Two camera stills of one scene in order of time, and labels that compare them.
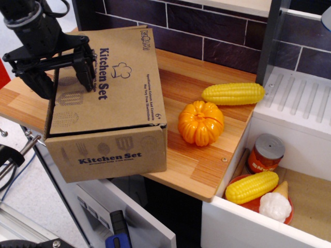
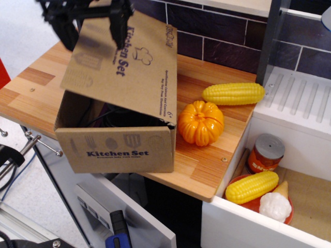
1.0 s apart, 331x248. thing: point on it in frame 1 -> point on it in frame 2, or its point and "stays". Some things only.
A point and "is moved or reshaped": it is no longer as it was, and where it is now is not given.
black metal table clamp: [11, 156] stays
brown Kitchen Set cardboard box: [119, 129] is moved or reshaped
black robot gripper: [45, 44] -> [66, 16]
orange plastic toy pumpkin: [200, 123] stays
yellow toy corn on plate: [247, 187] stays
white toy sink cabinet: [298, 109] stays
